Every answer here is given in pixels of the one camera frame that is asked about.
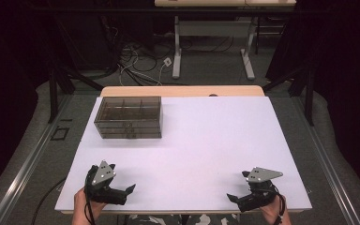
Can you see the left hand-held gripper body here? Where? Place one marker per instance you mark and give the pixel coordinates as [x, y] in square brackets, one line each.
[103, 187]

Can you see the person's camouflage trousers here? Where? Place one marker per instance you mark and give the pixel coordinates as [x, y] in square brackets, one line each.
[200, 219]

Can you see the smoky transparent drawer box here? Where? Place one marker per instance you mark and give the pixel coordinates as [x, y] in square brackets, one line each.
[128, 117]

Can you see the white power plug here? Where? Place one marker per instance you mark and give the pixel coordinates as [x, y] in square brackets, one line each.
[167, 61]

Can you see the black floor socket frame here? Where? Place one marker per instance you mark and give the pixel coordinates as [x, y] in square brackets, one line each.
[52, 133]

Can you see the dark curtain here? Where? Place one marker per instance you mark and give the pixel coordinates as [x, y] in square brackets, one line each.
[6, 78]
[350, 78]

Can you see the person's left hand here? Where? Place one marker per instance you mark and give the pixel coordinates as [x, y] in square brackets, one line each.
[80, 206]

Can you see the person's right hand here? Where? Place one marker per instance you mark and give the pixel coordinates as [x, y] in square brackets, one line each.
[275, 211]

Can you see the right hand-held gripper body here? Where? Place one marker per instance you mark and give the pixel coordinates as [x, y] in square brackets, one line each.
[258, 195]

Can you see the aluminium floor rail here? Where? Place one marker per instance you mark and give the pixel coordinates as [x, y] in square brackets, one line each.
[328, 162]
[28, 165]

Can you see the white metal-legged desk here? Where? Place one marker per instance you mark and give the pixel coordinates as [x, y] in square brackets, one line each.
[214, 28]

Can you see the black metal stand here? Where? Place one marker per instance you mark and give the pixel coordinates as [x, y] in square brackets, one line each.
[53, 93]
[308, 97]

